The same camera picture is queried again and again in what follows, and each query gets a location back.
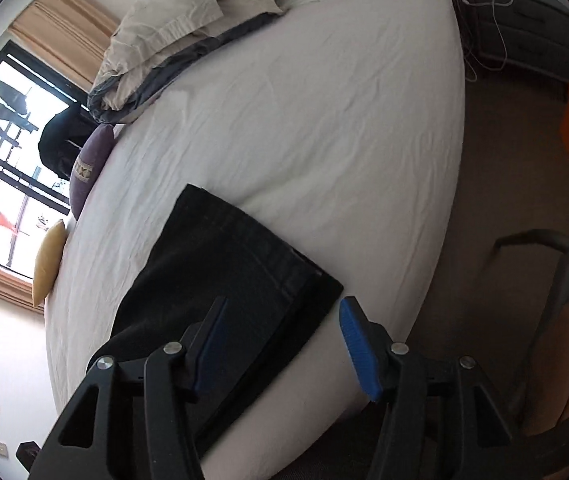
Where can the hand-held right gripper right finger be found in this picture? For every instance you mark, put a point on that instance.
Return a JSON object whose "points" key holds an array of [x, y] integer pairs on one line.
{"points": [[362, 350]]}

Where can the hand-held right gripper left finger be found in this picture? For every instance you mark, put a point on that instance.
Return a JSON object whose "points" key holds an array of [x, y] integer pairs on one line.
{"points": [[212, 350]]}

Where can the black pants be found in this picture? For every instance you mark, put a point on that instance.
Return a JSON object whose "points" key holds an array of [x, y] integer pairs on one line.
{"points": [[234, 260]]}

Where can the yellow pillow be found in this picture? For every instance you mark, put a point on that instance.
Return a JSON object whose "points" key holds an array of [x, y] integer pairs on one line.
{"points": [[48, 260]]}

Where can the small dark object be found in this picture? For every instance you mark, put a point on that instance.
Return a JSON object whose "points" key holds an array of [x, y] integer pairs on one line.
{"points": [[27, 451]]}

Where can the grey chair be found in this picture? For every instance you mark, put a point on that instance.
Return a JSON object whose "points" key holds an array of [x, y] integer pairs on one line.
{"points": [[559, 270]]}

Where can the bed with white sheet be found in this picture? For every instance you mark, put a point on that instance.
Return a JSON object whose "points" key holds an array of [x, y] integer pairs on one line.
{"points": [[314, 135]]}

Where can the purple patterned pillow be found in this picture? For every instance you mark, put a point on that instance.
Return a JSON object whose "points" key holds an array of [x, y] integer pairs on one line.
{"points": [[89, 160]]}

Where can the small orange flag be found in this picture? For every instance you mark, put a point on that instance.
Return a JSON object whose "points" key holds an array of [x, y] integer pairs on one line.
{"points": [[3, 220]]}

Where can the black draped garment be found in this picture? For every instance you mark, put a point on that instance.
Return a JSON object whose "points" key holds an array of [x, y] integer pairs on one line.
{"points": [[59, 140]]}

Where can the dark hanging garment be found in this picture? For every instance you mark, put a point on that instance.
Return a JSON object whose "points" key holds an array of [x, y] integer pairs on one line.
{"points": [[9, 97]]}

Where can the beige and grey duvet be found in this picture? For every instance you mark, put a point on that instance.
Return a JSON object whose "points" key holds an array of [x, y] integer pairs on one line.
{"points": [[174, 15]]}

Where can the beige curtain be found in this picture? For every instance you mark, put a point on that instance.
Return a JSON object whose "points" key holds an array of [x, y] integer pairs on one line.
{"points": [[64, 30]]}

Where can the grey nightstand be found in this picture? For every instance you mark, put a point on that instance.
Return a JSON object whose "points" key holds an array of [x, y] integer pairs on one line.
{"points": [[529, 20]]}

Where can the black sliding door frame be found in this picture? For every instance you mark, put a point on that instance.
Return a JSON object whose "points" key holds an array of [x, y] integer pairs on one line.
{"points": [[39, 72]]}

